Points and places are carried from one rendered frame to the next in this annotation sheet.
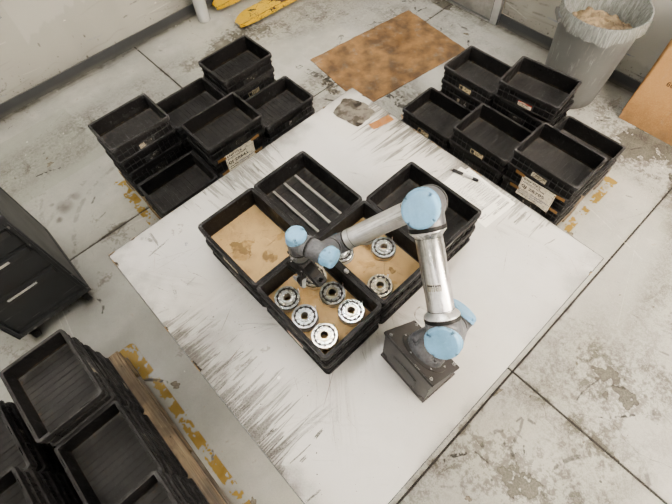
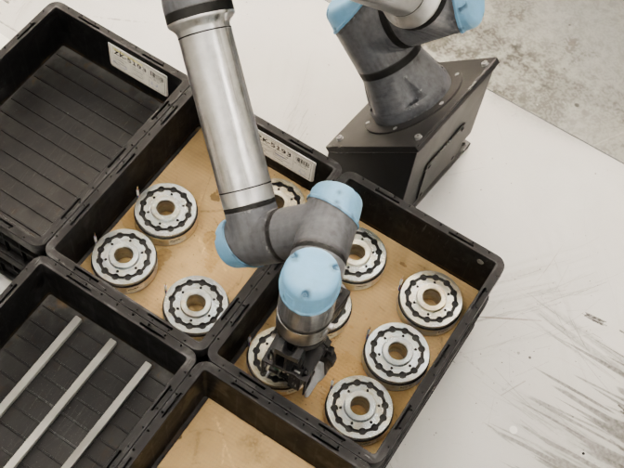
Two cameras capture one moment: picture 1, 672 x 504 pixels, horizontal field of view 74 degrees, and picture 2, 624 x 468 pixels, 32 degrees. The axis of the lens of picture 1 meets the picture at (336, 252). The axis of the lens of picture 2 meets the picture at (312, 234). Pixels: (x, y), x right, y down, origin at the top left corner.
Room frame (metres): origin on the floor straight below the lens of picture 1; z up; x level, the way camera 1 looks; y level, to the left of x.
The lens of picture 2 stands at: (1.11, 0.69, 2.38)
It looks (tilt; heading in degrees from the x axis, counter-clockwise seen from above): 60 degrees down; 244
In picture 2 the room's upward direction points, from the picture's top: 9 degrees clockwise
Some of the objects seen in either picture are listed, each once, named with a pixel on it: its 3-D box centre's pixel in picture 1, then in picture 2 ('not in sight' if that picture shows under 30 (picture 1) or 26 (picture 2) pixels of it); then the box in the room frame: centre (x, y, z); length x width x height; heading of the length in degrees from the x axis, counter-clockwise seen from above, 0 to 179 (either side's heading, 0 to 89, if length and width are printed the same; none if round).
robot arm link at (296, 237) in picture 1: (297, 241); (309, 289); (0.83, 0.13, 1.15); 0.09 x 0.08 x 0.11; 57
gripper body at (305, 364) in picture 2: (300, 262); (297, 344); (0.84, 0.14, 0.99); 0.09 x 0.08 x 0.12; 45
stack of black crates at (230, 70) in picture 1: (242, 85); not in sight; (2.63, 0.56, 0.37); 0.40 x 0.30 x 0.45; 129
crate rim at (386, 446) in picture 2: (318, 297); (360, 310); (0.71, 0.08, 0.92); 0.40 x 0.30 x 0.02; 39
